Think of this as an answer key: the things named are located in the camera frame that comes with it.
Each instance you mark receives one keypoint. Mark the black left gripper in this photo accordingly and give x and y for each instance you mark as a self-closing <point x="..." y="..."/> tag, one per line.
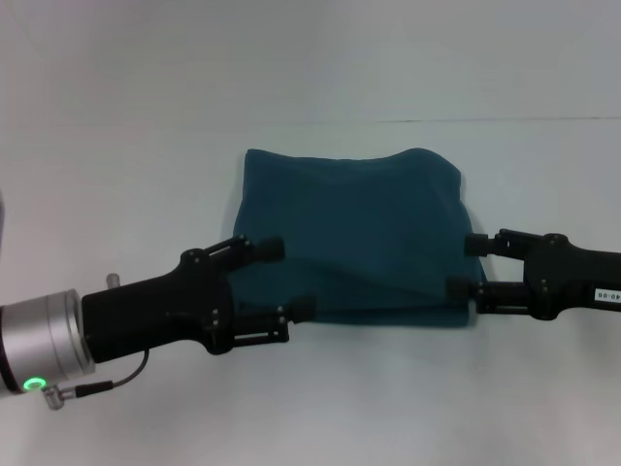
<point x="160" y="310"/>

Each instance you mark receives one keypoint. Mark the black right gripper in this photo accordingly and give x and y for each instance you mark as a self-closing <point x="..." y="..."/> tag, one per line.
<point x="572" y="276"/>

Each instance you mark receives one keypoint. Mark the teal blue shirt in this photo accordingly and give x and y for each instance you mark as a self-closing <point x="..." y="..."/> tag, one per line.
<point x="354" y="233"/>

